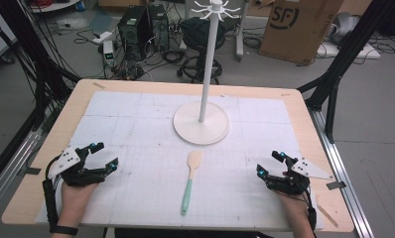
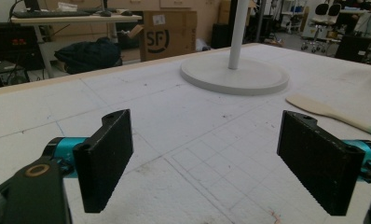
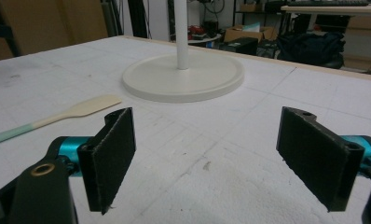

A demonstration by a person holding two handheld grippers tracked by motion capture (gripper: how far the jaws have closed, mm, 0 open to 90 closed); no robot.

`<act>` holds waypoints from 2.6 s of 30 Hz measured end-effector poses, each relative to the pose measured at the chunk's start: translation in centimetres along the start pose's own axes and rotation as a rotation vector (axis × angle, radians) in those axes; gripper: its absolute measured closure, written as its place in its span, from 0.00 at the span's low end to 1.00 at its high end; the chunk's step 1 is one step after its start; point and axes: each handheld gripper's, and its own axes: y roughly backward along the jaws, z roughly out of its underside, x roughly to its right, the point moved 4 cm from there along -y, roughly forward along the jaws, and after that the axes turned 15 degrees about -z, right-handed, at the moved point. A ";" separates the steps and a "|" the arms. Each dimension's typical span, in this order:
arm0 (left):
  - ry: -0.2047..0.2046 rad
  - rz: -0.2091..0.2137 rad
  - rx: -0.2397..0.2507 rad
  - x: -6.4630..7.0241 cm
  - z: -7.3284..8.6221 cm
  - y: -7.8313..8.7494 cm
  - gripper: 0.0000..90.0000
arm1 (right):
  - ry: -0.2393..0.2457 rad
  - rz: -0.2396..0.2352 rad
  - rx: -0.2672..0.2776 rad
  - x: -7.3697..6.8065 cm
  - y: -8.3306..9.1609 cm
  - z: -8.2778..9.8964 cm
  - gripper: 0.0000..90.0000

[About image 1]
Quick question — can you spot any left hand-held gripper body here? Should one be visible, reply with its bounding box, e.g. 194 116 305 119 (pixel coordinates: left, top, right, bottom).
47 145 108 188

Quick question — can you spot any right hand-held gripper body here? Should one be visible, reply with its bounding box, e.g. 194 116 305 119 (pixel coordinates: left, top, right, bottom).
264 155 334 196

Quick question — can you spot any wooden spatula with green handle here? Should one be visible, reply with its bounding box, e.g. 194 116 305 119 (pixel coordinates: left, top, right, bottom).
180 150 203 217

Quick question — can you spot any white hook rack stand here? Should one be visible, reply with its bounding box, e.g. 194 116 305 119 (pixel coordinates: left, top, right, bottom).
173 0 241 147

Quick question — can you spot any person's right hand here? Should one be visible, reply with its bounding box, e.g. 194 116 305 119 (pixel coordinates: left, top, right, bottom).
274 191 312 218

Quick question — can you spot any person's left hand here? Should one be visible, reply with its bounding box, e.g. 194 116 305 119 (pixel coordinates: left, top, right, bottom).
60 181 99 216

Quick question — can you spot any thin wooden stick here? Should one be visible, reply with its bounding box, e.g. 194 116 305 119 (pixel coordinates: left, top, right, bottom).
315 193 339 229

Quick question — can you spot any white grid mat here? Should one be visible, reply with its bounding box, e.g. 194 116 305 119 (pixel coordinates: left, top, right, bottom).
35 90 325 232

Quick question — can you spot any black wristband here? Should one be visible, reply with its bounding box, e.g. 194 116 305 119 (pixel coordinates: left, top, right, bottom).
49 225 79 237

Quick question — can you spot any person's dark clothing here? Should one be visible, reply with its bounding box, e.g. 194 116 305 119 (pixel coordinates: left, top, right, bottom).
113 227 277 238

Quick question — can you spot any small white box green display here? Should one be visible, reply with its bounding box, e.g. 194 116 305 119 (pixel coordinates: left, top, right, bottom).
102 40 116 67

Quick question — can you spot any white power strip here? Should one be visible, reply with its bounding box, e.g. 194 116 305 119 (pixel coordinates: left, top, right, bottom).
91 31 114 46

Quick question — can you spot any black computer tower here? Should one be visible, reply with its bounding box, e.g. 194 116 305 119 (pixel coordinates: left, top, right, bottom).
117 5 154 62
147 3 171 53

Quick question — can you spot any white stand leg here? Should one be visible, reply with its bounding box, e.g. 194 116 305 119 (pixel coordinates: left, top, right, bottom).
234 0 251 62

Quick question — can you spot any flat white board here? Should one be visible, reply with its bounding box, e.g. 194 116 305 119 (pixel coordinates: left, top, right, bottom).
316 41 382 60

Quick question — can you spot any large cardboard box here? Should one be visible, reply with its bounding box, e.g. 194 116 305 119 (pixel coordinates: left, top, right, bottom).
258 0 345 65

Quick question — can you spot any black swivel stool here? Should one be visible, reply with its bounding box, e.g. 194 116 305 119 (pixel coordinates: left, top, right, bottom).
176 16 227 85

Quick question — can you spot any thick black gripper cable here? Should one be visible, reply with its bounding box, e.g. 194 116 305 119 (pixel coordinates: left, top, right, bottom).
42 154 61 232

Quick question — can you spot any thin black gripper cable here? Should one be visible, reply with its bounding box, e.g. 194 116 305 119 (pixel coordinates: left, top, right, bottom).
284 187 319 232

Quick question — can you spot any aluminium rail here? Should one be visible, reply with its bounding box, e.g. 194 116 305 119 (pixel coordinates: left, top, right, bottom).
309 108 375 238
0 129 44 217

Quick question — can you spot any black metal frame with cables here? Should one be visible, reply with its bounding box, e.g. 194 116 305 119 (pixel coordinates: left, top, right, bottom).
0 0 82 124

